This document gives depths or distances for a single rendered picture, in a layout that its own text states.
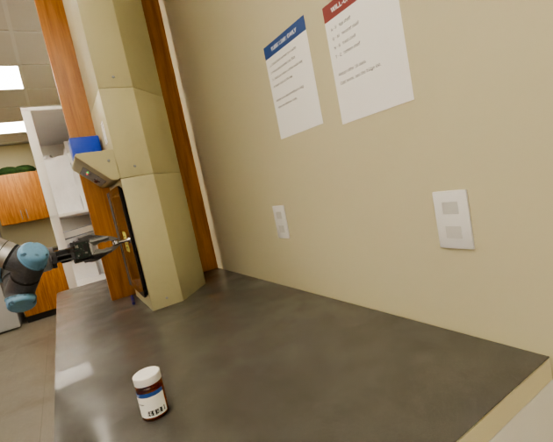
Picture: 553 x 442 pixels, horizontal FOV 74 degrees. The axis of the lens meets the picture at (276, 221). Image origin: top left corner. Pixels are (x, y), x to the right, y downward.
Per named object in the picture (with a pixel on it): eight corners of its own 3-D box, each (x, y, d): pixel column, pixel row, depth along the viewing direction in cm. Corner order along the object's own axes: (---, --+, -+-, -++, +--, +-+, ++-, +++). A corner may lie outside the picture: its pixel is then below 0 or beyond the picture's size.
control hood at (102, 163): (109, 187, 150) (103, 163, 149) (120, 178, 122) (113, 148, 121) (77, 192, 144) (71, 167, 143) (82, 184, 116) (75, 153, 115)
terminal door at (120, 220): (132, 285, 153) (109, 191, 149) (147, 297, 127) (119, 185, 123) (131, 285, 153) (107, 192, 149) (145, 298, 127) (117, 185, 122)
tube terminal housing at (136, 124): (191, 278, 168) (153, 109, 159) (219, 288, 140) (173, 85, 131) (136, 295, 155) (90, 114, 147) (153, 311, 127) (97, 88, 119)
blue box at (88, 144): (101, 162, 146) (96, 140, 145) (104, 159, 138) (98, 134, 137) (74, 166, 141) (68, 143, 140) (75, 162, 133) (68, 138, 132)
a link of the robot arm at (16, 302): (11, 292, 100) (7, 262, 106) (3, 317, 105) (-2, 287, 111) (44, 289, 106) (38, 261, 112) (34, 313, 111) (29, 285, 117)
